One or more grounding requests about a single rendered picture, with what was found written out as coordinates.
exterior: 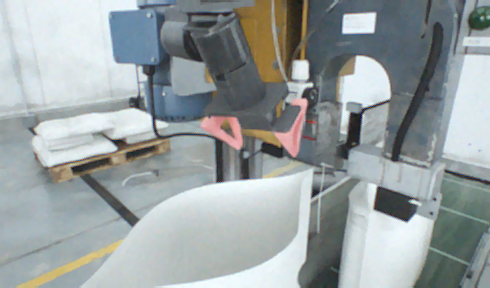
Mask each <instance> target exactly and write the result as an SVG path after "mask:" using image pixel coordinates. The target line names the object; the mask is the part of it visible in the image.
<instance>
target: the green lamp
mask: <svg viewBox="0 0 490 288"><path fill-rule="evenodd" d="M467 24H468V25H469V27H470V28H471V29H473V30H474V31H484V30H486V29H487V28H490V6H481V7H477V8H476V9H474V10H473V11H472V12H471V13H470V15H469V17H468V18H467Z"/></svg>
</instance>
